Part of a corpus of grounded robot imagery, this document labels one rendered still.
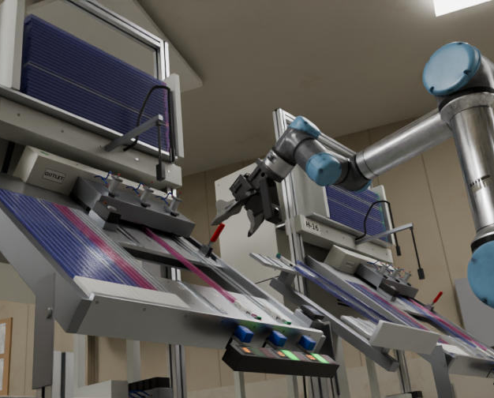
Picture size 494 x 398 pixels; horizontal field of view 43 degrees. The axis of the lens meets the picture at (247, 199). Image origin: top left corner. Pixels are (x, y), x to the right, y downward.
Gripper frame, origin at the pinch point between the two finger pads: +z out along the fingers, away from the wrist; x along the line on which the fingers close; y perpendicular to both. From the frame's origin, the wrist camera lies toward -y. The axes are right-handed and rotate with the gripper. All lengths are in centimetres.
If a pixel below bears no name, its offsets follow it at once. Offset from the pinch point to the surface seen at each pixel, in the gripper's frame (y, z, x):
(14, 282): 30, 52, 26
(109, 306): -35, 1, 54
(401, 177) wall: 183, -4, -347
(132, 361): 4, 53, -6
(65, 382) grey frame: -45, 9, 62
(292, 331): -35.1, 0.3, 4.1
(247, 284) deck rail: -8.8, 8.6, -8.0
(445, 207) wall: 139, -9, -357
